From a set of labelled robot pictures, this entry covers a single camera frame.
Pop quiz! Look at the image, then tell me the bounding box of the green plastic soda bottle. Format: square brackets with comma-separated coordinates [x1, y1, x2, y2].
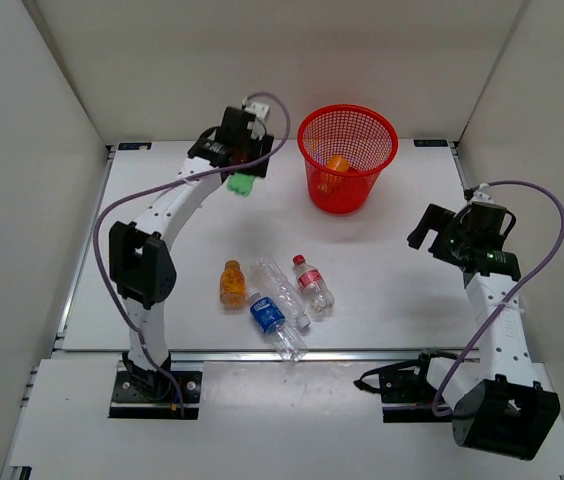
[226, 172, 256, 197]

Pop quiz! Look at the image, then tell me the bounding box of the orange juice bottle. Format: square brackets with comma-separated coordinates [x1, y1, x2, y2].
[219, 260, 246, 310]
[317, 155, 358, 195]

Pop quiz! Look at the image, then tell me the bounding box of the clear bottle red cap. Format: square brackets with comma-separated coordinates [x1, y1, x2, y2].
[293, 255, 335, 316]

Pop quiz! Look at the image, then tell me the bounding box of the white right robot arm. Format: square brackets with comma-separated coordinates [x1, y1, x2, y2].
[407, 200, 560, 461]

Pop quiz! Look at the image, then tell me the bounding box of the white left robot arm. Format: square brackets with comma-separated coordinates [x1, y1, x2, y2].
[108, 100, 273, 403]

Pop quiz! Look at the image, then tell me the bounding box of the red mesh plastic bin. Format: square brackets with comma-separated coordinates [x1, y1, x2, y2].
[297, 104, 399, 215]

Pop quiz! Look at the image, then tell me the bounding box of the black label sticker, right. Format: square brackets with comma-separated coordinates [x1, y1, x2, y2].
[413, 139, 448, 148]

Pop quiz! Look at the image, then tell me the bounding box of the black label sticker,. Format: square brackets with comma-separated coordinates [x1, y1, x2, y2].
[117, 142, 152, 151]
[413, 139, 448, 148]

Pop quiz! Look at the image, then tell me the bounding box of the black label sticker, left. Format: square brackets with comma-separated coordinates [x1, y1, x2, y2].
[117, 142, 152, 151]

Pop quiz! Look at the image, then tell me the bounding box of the large clear plastic bottle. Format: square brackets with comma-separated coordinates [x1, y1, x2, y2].
[250, 257, 311, 331]

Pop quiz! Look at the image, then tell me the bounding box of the clear bottle blue label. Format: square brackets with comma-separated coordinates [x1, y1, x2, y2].
[247, 291, 309, 363]

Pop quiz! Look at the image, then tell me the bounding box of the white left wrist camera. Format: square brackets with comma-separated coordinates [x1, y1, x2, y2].
[242, 99, 271, 123]

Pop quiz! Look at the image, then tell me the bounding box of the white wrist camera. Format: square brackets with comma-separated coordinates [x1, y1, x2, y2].
[242, 99, 271, 123]
[463, 183, 494, 204]

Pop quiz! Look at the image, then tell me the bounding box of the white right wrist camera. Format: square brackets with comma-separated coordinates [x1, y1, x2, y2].
[463, 183, 494, 204]

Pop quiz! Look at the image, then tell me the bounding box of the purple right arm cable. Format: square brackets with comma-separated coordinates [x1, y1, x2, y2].
[384, 180, 564, 419]

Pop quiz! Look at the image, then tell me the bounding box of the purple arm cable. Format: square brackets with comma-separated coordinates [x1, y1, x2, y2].
[384, 180, 564, 419]
[91, 91, 292, 419]

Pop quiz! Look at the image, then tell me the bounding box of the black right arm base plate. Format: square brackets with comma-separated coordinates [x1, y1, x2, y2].
[353, 349, 457, 424]

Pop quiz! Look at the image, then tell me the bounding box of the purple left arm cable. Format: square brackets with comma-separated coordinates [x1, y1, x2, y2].
[91, 91, 292, 419]

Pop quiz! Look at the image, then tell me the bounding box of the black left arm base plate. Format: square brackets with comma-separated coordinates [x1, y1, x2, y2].
[108, 362, 203, 421]

